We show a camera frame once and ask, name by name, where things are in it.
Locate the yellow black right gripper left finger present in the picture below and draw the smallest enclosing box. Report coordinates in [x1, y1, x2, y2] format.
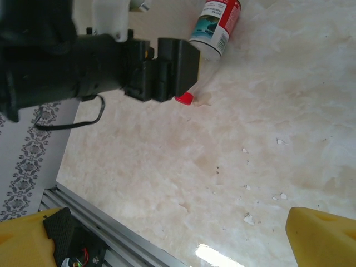
[0, 207, 76, 267]

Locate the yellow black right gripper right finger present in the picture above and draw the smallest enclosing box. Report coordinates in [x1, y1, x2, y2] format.
[286, 207, 356, 267]

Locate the clear bottle with red cap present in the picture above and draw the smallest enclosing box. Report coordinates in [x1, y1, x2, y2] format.
[174, 54, 220, 106]

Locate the bottle with teal red label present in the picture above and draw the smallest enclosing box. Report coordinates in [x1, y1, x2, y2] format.
[189, 0, 242, 62]

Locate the small green circuit board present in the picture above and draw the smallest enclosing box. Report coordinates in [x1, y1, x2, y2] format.
[62, 257, 84, 267]

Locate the thin black left gripper cable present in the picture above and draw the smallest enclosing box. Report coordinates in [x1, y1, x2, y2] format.
[34, 96, 106, 131]

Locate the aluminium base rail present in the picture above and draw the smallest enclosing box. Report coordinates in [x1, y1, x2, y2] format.
[38, 183, 190, 267]

